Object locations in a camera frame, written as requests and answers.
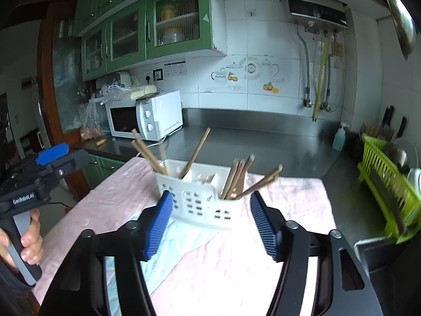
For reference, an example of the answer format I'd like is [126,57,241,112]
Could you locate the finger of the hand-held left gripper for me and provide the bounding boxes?
[7,143,70,176]
[41,149,90,185]

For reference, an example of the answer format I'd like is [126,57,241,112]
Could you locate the yellow gas hose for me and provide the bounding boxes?
[311,37,330,122]

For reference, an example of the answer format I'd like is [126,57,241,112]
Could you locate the glass pot lid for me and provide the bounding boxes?
[391,138,418,172]

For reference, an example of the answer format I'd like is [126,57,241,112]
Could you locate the fruit and teapot wall decal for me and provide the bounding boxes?
[210,56,280,93]

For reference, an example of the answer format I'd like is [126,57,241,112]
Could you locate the green base cabinets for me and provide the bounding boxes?
[80,153,127,192]

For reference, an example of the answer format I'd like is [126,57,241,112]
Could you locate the clear plastic bag with food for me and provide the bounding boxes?
[77,100,105,139]

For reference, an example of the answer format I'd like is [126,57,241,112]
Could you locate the white plastic chopstick holder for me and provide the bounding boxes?
[153,159,246,232]

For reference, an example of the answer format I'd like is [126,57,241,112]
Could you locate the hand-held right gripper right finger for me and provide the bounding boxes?
[250,192,385,316]

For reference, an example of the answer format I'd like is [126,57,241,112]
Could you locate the blue soap dispenser bottle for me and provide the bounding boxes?
[331,122,348,152]

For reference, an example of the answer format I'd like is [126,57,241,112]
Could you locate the braided steel hose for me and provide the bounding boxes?
[324,32,340,111]
[295,23,313,108]

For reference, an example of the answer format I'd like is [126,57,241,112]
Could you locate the person's left hand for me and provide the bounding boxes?
[0,210,44,267]

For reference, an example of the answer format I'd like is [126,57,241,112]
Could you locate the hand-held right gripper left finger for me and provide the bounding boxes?
[39,190,174,316]

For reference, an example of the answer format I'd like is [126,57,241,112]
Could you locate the white kitchen appliance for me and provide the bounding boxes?
[113,71,132,88]

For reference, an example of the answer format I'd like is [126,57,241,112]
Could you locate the brown framed glass door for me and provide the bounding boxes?
[37,1,88,146]

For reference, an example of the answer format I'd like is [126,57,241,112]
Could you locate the wall water heater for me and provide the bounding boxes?
[280,0,349,35]

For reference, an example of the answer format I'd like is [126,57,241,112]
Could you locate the bunch of wooden chopsticks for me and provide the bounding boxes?
[131,127,284,201]

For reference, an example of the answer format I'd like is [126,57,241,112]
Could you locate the pale yellow package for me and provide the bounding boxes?
[126,85,158,100]

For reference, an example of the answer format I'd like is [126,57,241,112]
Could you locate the clear crumpled plastic bag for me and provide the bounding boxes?
[95,83,139,101]

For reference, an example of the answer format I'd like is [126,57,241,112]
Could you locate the white microwave oven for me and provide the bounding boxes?
[105,90,184,142]

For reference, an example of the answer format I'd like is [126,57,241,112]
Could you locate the green wall cabinets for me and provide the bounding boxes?
[73,0,228,81]

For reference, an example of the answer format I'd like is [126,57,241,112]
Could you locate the steel range hood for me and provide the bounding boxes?
[371,0,419,61]

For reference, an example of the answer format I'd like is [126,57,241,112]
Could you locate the green plastic dish rack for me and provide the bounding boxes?
[357,133,421,245]

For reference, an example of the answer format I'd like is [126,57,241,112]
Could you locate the pink and blue towel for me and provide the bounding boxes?
[31,156,333,316]

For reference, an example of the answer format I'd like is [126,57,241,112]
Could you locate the white plate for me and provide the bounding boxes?
[407,167,421,195]

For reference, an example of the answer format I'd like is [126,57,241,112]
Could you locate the white power cable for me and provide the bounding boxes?
[136,140,170,159]

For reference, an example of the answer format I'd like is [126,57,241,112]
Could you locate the black and white wall label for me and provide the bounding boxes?
[163,61,188,77]

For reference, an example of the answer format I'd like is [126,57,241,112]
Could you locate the steel sink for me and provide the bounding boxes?
[353,235,400,274]

